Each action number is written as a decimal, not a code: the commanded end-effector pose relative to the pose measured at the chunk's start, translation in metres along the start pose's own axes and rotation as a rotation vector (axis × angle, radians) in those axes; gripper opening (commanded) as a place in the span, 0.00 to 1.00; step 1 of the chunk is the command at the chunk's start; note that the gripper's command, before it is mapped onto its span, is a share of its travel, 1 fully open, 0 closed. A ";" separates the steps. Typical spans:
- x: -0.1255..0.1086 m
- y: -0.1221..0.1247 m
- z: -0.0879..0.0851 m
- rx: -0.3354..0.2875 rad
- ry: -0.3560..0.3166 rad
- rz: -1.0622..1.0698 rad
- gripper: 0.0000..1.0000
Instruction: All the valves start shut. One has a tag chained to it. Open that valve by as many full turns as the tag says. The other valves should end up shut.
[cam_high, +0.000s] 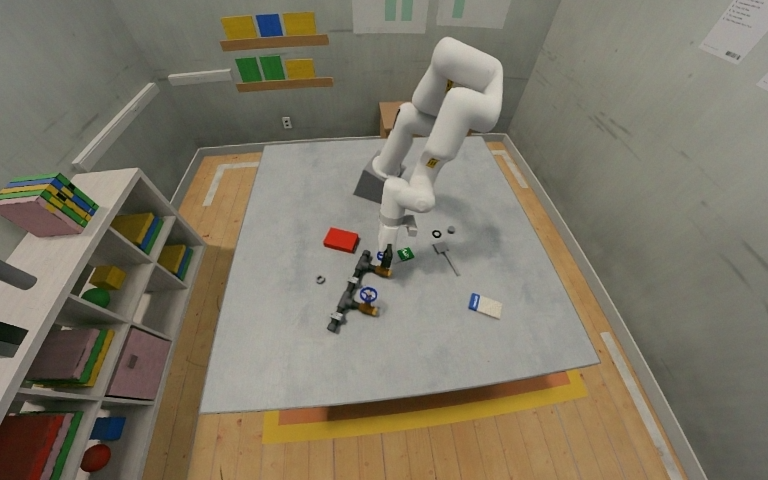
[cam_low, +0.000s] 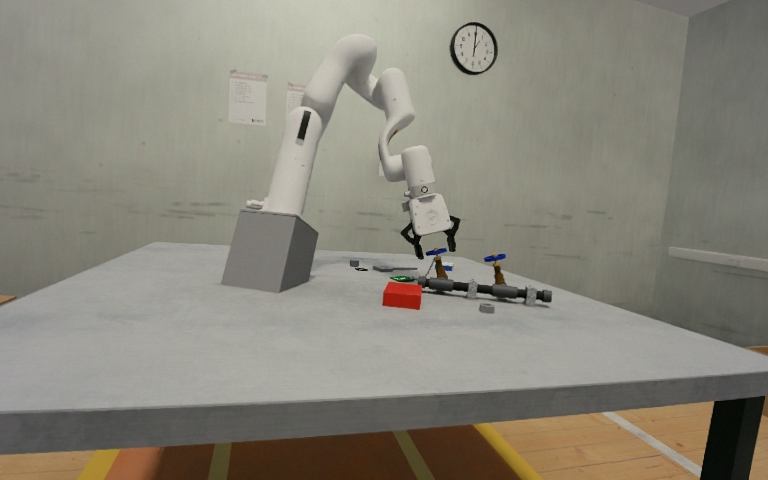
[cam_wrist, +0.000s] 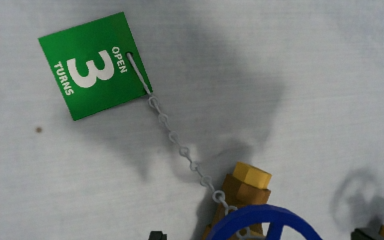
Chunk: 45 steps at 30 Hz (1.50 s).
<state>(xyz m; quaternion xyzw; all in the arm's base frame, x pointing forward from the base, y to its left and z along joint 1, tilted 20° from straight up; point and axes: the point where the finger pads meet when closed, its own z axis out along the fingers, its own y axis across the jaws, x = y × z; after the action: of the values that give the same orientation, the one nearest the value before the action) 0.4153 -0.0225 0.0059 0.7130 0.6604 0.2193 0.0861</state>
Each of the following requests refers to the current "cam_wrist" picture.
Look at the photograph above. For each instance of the grey pipe assembly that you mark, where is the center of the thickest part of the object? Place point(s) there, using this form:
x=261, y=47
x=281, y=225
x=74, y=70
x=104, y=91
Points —
x=247, y=190

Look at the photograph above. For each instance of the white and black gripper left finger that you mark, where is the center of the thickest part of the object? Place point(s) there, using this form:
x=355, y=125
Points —
x=157, y=235

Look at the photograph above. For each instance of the green tag with silver chain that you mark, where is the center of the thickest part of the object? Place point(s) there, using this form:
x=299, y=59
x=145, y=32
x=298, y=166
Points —
x=89, y=64

